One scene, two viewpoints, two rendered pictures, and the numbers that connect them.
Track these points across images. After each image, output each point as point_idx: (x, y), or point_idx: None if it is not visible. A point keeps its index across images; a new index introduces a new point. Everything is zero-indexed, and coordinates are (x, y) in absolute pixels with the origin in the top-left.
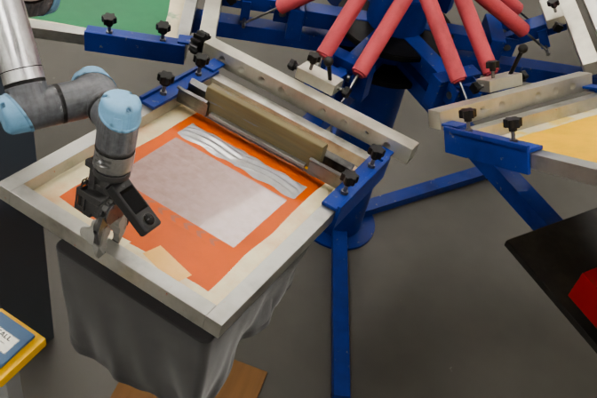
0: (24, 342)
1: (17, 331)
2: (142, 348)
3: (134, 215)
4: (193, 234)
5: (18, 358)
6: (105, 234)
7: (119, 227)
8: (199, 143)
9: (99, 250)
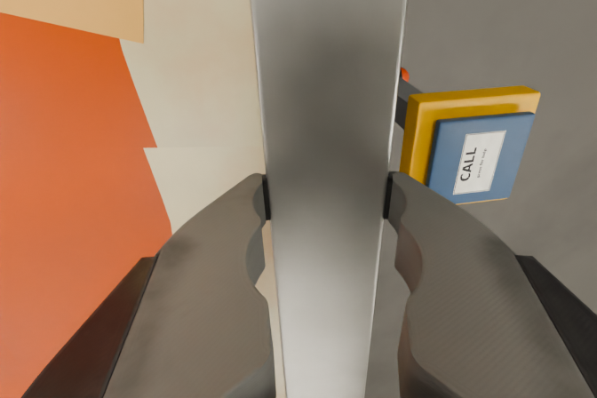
0: (465, 123)
1: (450, 153)
2: None
3: None
4: None
5: (484, 107)
6: (502, 339)
7: (255, 289)
8: None
9: (457, 206)
